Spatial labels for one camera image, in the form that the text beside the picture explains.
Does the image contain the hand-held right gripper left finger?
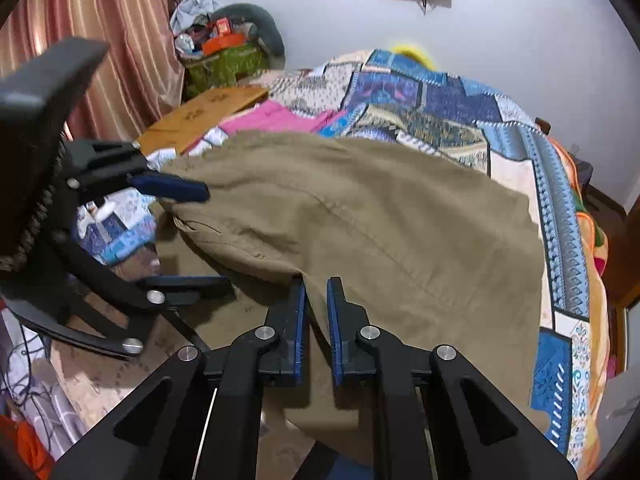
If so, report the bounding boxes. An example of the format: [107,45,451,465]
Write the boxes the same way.
[50,278,309,480]

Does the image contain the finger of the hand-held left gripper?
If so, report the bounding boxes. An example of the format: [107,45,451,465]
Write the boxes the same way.
[50,231,237,361]
[64,140,211,207]

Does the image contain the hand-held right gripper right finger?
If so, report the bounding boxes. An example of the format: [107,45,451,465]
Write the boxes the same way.
[326,277,577,480]

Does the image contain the khaki pants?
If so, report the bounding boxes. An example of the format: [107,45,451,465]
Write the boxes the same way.
[150,130,549,467]

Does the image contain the brown cardboard box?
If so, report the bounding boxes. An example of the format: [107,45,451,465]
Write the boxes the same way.
[135,84,271,156]

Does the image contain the pink cloth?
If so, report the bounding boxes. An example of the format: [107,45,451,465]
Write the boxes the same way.
[219,100,347,136]

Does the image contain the striped pink curtain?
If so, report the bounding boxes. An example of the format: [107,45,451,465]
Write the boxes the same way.
[0,0,189,144]

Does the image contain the green patterned bag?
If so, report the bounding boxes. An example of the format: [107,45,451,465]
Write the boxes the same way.
[181,42,271,102]

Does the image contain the pile of mixed clothes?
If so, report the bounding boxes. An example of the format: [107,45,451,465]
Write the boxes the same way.
[169,0,252,57]

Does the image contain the white patterned cloth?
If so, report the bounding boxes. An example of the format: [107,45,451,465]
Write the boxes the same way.
[0,304,92,462]

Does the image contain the grey cushion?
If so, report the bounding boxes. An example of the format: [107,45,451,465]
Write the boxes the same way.
[214,2,287,69]

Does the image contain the orange cloth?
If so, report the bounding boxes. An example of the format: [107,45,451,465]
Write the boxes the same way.
[0,414,57,477]

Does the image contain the patchwork printed blanket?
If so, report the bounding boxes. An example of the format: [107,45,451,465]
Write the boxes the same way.
[75,49,612,472]

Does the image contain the orange blanket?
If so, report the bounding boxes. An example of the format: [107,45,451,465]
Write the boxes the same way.
[547,136,612,282]

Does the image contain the yellow object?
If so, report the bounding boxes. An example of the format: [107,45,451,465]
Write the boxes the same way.
[390,42,437,69]

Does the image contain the braided cord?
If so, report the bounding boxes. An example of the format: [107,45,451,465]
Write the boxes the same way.
[0,130,69,270]

